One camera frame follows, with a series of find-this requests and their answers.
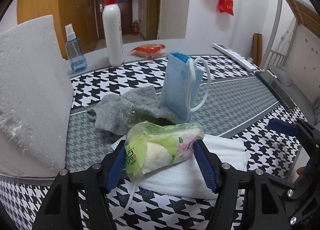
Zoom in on white remote control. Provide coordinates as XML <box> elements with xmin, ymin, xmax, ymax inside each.
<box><xmin>213</xmin><ymin>44</ymin><xmax>258</xmax><ymax>71</ymax></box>

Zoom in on blue face mask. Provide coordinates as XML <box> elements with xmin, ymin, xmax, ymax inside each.
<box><xmin>160</xmin><ymin>52</ymin><xmax>211</xmax><ymax>123</ymax></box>

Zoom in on green tissue pack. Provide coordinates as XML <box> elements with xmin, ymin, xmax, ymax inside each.
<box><xmin>124</xmin><ymin>121</ymin><xmax>204</xmax><ymax>181</ymax></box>

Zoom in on red snack packet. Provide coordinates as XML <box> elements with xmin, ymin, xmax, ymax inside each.
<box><xmin>131</xmin><ymin>44</ymin><xmax>166</xmax><ymax>58</ymax></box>

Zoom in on wooden wardrobe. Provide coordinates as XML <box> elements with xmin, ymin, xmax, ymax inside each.
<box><xmin>17</xmin><ymin>0</ymin><xmax>98</xmax><ymax>59</ymax></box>

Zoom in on blue spray bottle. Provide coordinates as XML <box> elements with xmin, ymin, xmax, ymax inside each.
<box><xmin>65</xmin><ymin>23</ymin><xmax>87</xmax><ymax>74</ymax></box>

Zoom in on metal bunk bed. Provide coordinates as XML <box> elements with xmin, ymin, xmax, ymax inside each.
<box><xmin>260</xmin><ymin>0</ymin><xmax>319</xmax><ymax>102</ymax></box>

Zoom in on person right hand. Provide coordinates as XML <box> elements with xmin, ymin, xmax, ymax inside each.
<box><xmin>294</xmin><ymin>166</ymin><xmax>306</xmax><ymax>186</ymax></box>

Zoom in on white styrofoam box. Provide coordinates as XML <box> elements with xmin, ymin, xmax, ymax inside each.
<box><xmin>1</xmin><ymin>15</ymin><xmax>74</xmax><ymax>177</ymax></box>

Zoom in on white pump lotion bottle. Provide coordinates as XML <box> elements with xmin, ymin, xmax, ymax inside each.
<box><xmin>102</xmin><ymin>0</ymin><xmax>124</xmax><ymax>67</ymax></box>

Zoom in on grey sock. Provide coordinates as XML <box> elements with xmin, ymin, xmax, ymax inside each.
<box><xmin>87</xmin><ymin>86</ymin><xmax>180</xmax><ymax>135</ymax></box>

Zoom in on white towel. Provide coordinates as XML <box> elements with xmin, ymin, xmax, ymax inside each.
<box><xmin>137</xmin><ymin>134</ymin><xmax>247</xmax><ymax>200</ymax></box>

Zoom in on red fire extinguisher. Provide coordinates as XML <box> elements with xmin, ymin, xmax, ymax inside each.
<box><xmin>133</xmin><ymin>20</ymin><xmax>139</xmax><ymax>36</ymax></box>

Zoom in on wooden boards against wall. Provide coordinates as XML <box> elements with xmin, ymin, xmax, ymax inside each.
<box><xmin>252</xmin><ymin>33</ymin><xmax>263</xmax><ymax>66</ymax></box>

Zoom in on black smartphone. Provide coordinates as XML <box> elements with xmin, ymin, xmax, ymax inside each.
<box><xmin>254</xmin><ymin>71</ymin><xmax>311</xmax><ymax>113</ymax></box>

